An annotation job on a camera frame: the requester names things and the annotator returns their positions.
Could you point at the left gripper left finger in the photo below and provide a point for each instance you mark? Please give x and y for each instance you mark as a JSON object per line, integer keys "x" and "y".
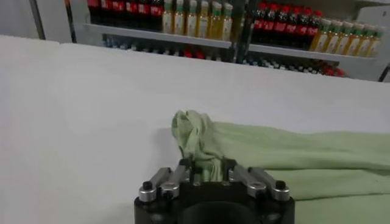
{"x": 166, "y": 182}

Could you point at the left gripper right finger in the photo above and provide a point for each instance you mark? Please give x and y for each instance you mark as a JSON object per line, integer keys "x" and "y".
{"x": 259, "y": 182}

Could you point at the white beverage display cabinet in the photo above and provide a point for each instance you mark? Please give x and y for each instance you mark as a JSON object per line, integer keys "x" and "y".
{"x": 88, "y": 36}
{"x": 371, "y": 15}

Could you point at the white cabinet shelf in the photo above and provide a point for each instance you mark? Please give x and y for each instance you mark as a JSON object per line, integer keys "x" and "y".
{"x": 304, "y": 53}
{"x": 152, "y": 36}

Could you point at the open glass cabinet door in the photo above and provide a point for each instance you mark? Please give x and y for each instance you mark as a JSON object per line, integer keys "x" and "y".
{"x": 36, "y": 18}
{"x": 385, "y": 73}

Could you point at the green T-shirt red print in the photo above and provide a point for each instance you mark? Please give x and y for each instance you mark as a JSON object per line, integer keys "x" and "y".
{"x": 304, "y": 158}

